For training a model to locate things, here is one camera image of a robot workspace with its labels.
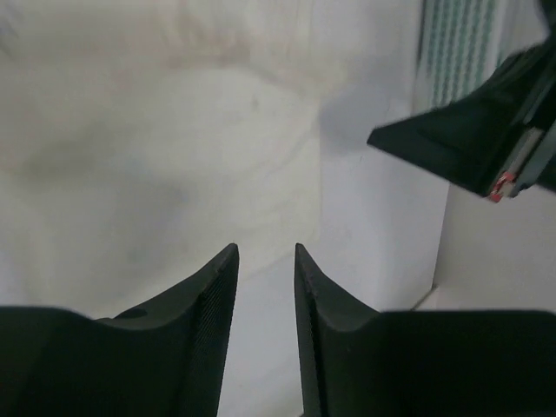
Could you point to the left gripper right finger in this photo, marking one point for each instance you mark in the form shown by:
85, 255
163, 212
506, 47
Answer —
356, 361

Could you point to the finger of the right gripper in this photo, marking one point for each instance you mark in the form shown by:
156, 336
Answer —
467, 141

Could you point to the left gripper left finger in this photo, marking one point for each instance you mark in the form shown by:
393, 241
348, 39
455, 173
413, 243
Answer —
163, 357

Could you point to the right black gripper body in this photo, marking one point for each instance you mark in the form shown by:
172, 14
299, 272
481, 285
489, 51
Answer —
533, 132

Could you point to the cream white t-shirt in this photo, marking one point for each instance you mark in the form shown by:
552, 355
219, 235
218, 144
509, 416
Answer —
138, 138

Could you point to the white plastic basket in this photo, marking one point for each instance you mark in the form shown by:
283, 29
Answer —
463, 42

